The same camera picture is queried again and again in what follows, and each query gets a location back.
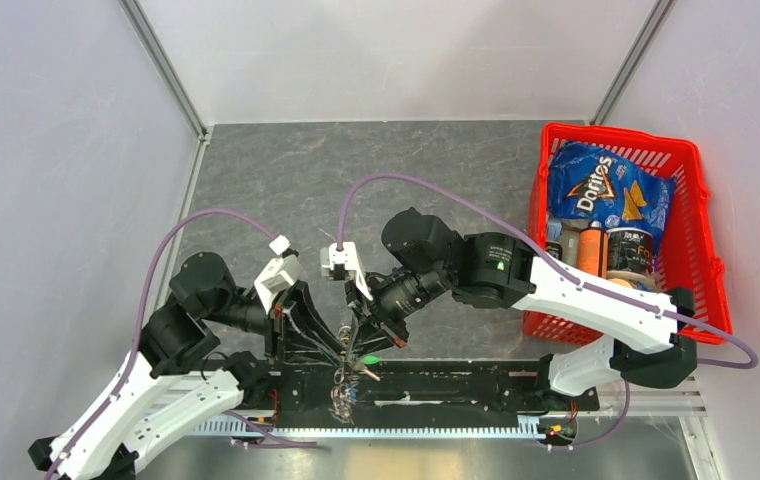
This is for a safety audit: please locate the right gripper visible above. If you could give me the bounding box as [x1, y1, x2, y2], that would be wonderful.
[344, 264, 452, 360]

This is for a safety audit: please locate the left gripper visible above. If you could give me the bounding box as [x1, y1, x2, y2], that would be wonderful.
[204, 276, 347, 365]

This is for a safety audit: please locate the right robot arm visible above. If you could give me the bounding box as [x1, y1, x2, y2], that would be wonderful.
[326, 208, 698, 409]

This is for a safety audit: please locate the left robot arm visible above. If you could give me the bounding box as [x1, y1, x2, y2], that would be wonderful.
[28, 249, 342, 479]

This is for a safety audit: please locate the orange bottle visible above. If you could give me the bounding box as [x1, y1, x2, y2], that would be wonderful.
[576, 220, 608, 278]

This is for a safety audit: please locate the yellow sponge ball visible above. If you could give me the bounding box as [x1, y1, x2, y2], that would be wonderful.
[609, 278, 647, 291]

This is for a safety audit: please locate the blue Doritos chip bag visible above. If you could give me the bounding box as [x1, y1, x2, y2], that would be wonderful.
[546, 141, 676, 243]

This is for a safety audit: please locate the black can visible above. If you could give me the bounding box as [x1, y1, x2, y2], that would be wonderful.
[607, 227, 654, 274]

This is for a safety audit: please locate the red plastic basket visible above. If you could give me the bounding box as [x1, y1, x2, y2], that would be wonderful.
[528, 122, 733, 334]

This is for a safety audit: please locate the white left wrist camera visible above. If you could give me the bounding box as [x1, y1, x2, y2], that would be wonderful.
[253, 235, 303, 314]

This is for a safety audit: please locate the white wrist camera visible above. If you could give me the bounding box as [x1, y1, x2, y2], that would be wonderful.
[253, 235, 303, 314]
[319, 242, 374, 300]

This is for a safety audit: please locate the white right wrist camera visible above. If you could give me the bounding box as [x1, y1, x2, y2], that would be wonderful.
[319, 242, 374, 300]

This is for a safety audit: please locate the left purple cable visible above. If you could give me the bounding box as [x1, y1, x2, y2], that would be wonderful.
[42, 207, 282, 480]

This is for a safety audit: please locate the purple cable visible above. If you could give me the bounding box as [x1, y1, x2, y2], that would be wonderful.
[336, 173, 760, 370]
[42, 207, 282, 480]

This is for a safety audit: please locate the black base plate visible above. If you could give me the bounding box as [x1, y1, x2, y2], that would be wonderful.
[242, 359, 600, 429]

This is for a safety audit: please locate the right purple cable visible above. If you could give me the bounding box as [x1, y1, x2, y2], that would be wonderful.
[336, 173, 760, 370]

